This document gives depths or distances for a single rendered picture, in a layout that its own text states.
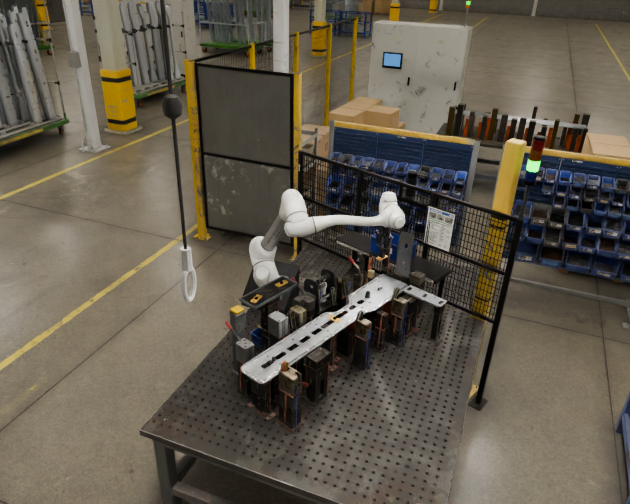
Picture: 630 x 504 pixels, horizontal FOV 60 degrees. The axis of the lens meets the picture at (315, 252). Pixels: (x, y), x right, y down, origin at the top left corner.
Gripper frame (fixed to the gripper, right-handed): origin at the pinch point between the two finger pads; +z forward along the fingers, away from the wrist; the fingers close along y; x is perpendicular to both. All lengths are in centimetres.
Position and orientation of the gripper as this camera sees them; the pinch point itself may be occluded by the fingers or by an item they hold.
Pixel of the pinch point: (382, 252)
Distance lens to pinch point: 355.1
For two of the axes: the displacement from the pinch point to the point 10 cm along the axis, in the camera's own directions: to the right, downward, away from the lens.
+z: -0.4, 8.8, 4.8
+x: 6.5, -3.4, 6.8
